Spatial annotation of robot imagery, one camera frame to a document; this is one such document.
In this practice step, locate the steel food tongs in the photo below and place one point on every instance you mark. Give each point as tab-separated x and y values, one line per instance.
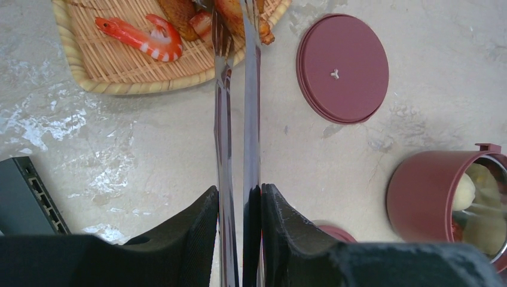
238	151

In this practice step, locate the white steamed bun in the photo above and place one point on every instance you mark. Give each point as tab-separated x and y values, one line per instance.
464	194

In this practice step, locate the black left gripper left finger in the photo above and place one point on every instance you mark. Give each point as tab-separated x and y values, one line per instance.
178	252

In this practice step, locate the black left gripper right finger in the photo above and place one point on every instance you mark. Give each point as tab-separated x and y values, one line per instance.
298	253

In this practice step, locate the red white shrimp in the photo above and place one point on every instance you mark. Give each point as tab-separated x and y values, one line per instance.
163	43

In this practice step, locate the black network switch box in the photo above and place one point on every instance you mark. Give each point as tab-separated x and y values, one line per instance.
26	206

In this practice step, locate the dark red steel lunch pot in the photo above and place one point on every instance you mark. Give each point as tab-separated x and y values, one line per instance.
420	195

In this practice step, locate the dark red round lid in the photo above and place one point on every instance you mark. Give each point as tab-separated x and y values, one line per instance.
342	69

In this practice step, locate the orange fried cutlet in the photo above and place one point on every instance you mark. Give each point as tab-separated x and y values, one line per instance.
231	11

